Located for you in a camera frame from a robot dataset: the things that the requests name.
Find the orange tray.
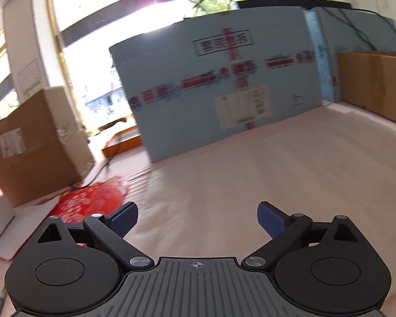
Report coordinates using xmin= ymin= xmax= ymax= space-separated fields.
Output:
xmin=101 ymin=126 xmax=143 ymax=158

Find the white flat cardboard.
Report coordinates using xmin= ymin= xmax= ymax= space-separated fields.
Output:
xmin=0 ymin=188 xmax=70 ymax=260

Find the large blue printed carton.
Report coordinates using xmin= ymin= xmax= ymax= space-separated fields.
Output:
xmin=109 ymin=7 xmax=322 ymax=162

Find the red patterned paper bag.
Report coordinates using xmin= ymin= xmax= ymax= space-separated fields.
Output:
xmin=49 ymin=176 xmax=129 ymax=222

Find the white fabric shopping bag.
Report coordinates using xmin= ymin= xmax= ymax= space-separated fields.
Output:
xmin=125 ymin=105 xmax=396 ymax=261

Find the open brown storage carton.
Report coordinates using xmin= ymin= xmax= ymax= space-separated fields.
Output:
xmin=337 ymin=52 xmax=396 ymax=122

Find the sealed brown cardboard box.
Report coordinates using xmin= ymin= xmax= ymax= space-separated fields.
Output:
xmin=0 ymin=87 xmax=95 ymax=207

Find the black shelf board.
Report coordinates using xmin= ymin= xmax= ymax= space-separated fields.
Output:
xmin=236 ymin=0 xmax=353 ymax=9

